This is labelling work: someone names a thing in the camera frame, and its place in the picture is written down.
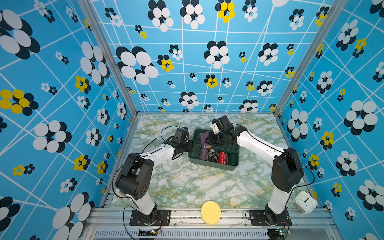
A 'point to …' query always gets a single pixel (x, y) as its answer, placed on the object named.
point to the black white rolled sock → (212, 156)
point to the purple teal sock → (203, 137)
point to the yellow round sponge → (211, 213)
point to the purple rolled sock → (203, 153)
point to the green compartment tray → (233, 155)
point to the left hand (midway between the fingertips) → (193, 145)
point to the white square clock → (304, 202)
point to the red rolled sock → (222, 158)
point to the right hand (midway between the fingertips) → (206, 141)
